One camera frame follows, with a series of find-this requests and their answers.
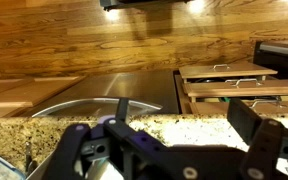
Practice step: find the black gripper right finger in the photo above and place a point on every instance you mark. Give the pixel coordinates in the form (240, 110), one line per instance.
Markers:
(267, 146)

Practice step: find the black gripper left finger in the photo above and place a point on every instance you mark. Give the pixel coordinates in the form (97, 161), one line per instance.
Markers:
(84, 146)

